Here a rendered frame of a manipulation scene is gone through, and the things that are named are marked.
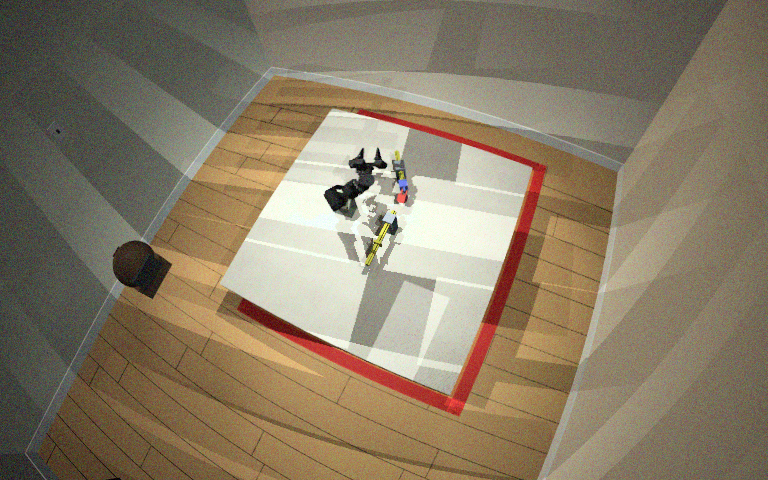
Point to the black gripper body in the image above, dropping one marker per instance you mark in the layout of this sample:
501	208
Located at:
378	163

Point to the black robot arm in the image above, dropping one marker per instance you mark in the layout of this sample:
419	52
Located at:
337	199

